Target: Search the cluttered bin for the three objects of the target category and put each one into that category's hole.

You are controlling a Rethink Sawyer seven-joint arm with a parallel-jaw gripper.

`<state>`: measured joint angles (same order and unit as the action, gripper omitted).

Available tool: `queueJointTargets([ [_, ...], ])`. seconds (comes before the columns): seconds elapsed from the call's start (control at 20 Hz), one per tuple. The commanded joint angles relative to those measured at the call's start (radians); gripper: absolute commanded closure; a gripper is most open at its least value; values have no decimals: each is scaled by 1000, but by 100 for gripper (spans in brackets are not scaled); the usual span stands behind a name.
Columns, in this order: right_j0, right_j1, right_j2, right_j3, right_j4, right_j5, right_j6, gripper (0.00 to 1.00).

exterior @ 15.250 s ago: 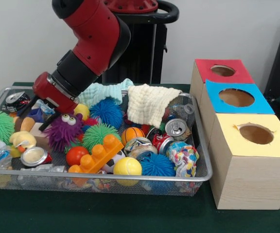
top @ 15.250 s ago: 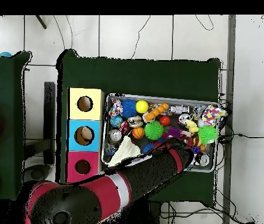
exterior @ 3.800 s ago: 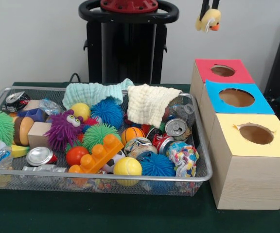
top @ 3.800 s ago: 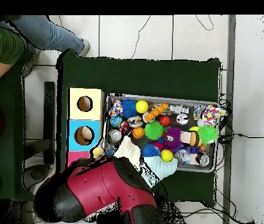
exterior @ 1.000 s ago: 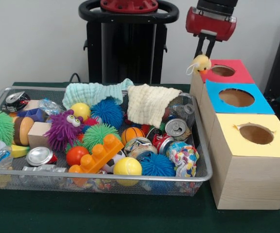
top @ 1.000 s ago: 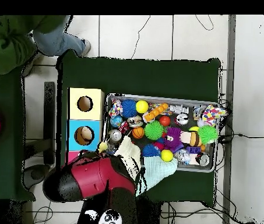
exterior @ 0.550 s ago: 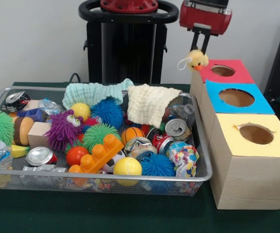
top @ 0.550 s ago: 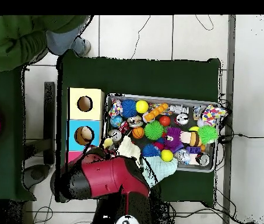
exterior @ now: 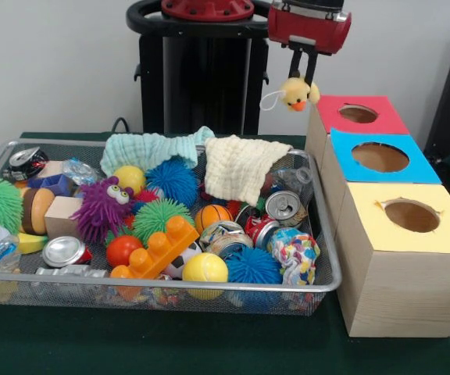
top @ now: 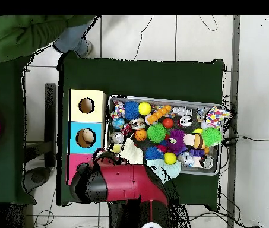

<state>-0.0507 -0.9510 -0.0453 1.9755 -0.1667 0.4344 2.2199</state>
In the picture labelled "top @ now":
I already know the green spiky rubber ball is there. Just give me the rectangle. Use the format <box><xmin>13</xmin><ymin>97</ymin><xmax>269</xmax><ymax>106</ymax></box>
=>
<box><xmin>201</xmin><ymin>126</ymin><xmax>224</xmax><ymax>148</ymax></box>

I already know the cream yellow waffle cloth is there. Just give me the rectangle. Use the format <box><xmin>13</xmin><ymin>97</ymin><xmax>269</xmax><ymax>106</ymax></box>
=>
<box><xmin>119</xmin><ymin>138</ymin><xmax>144</xmax><ymax>166</ymax></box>

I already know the blue spiky rubber ball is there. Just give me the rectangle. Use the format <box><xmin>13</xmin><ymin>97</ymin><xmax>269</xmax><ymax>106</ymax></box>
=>
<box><xmin>145</xmin><ymin>146</ymin><xmax>164</xmax><ymax>161</ymax></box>
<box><xmin>123</xmin><ymin>100</ymin><xmax>141</xmax><ymax>121</ymax></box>

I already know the person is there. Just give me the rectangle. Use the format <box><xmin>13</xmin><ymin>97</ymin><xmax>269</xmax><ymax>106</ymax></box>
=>
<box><xmin>0</xmin><ymin>15</ymin><xmax>97</xmax><ymax>62</ymax></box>

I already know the dark green tablecloth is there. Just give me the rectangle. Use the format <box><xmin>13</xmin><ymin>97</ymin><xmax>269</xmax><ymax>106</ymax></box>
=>
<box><xmin>56</xmin><ymin>49</ymin><xmax>226</xmax><ymax>207</ymax></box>

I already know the small yellow duck plush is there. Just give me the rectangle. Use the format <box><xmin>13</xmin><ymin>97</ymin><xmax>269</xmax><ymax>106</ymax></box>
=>
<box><xmin>111</xmin><ymin>143</ymin><xmax>123</xmax><ymax>154</ymax></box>

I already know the small green spiky ball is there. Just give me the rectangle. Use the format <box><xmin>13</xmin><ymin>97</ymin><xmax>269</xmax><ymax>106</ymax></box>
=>
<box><xmin>146</xmin><ymin>123</ymin><xmax>168</xmax><ymax>144</ymax></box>

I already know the silver toy robot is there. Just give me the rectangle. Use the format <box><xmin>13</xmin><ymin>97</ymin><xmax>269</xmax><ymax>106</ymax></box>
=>
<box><xmin>173</xmin><ymin>107</ymin><xmax>194</xmax><ymax>116</ymax></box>

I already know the green covered side table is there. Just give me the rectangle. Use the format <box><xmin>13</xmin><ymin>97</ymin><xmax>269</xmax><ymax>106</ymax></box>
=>
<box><xmin>0</xmin><ymin>56</ymin><xmax>34</xmax><ymax>206</ymax></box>

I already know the clear mesh bin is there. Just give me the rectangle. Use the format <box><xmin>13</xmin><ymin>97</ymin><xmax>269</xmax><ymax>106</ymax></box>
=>
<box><xmin>103</xmin><ymin>97</ymin><xmax>223</xmax><ymax>176</ymax></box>

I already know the mint green waffle cloth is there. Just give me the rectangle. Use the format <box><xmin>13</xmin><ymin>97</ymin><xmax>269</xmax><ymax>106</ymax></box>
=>
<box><xmin>145</xmin><ymin>159</ymin><xmax>182</xmax><ymax>183</ymax></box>

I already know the black cable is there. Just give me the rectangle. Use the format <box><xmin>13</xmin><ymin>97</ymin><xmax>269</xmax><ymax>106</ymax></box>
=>
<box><xmin>219</xmin><ymin>134</ymin><xmax>269</xmax><ymax>144</ymax></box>

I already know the wooden box with three holes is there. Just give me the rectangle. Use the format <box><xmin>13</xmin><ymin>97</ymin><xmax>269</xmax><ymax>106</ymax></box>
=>
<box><xmin>67</xmin><ymin>88</ymin><xmax>107</xmax><ymax>186</ymax></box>

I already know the orange plastic toy block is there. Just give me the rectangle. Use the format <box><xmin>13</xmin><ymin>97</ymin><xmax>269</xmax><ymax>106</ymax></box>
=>
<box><xmin>145</xmin><ymin>104</ymin><xmax>173</xmax><ymax>126</ymax></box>

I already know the small orange basketball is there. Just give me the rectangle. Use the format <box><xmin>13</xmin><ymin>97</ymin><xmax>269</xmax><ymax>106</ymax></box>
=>
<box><xmin>134</xmin><ymin>129</ymin><xmax>148</xmax><ymax>142</ymax></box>

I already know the yellow smiley ball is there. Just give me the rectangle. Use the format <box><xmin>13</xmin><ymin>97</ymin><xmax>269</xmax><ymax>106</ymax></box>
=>
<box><xmin>163</xmin><ymin>151</ymin><xmax>178</xmax><ymax>166</ymax></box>

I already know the colourful rope knot toy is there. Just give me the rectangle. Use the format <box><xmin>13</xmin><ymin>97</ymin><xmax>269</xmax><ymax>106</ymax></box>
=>
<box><xmin>110</xmin><ymin>101</ymin><xmax>126</xmax><ymax>121</ymax></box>

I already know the small red orange ball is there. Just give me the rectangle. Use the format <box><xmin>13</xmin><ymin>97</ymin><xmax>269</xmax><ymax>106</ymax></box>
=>
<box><xmin>162</xmin><ymin>116</ymin><xmax>175</xmax><ymax>130</ymax></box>

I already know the purple spiky monster toy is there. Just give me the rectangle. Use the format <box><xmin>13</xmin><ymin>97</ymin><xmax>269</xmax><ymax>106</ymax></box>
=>
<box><xmin>166</xmin><ymin>129</ymin><xmax>188</xmax><ymax>157</ymax></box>

